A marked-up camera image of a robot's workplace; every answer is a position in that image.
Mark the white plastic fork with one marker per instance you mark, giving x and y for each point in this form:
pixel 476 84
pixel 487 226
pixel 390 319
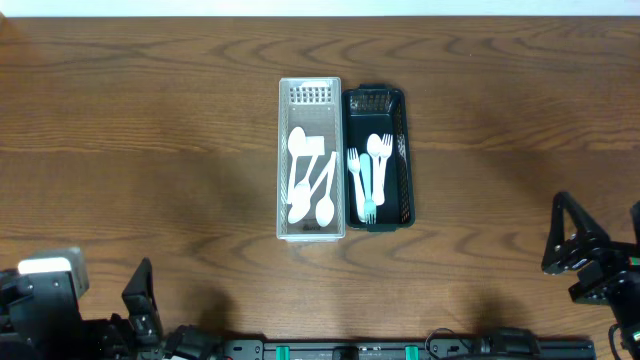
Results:
pixel 354 169
pixel 385 153

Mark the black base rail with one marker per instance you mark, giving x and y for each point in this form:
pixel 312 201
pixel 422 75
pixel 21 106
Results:
pixel 189 342

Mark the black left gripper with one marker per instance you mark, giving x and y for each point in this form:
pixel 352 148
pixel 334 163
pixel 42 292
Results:
pixel 138 324

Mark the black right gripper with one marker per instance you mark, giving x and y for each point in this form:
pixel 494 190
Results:
pixel 578 253

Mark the white label in basket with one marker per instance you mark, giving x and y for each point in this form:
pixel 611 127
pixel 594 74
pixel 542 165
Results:
pixel 314 146

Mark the mint green plastic fork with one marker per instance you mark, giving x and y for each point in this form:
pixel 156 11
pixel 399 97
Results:
pixel 370 208

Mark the clear perforated plastic basket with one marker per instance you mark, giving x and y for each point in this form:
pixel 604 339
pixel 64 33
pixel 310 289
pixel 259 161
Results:
pixel 313 104

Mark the white plastic spoon bowl up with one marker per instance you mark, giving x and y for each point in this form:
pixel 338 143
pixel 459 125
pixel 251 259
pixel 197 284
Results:
pixel 296 143

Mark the white plastic spoon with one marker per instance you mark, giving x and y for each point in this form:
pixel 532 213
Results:
pixel 302 185
pixel 325 207
pixel 374 149
pixel 298 213

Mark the dark green perforated basket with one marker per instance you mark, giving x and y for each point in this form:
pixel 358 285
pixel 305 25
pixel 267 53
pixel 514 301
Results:
pixel 380 110

